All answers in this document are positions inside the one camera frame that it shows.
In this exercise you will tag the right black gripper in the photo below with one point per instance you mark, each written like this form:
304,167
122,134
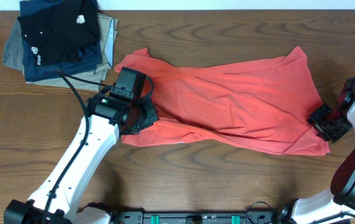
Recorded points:
316,121

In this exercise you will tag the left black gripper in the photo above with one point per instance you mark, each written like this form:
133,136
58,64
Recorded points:
152,117

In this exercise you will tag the red t-shirt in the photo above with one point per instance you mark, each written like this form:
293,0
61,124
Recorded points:
262,105

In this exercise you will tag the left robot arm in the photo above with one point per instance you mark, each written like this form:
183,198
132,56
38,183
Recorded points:
116,110

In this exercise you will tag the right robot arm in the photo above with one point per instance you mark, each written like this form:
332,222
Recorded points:
336,204

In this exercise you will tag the khaki folded garment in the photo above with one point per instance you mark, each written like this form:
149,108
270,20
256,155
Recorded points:
108,32

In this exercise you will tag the black folded polo shirt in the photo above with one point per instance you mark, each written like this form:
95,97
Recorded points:
59,31

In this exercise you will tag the grey folded garment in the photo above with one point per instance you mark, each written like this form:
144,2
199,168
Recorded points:
13,49

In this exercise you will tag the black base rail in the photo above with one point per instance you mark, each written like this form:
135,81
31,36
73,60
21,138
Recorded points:
256,216

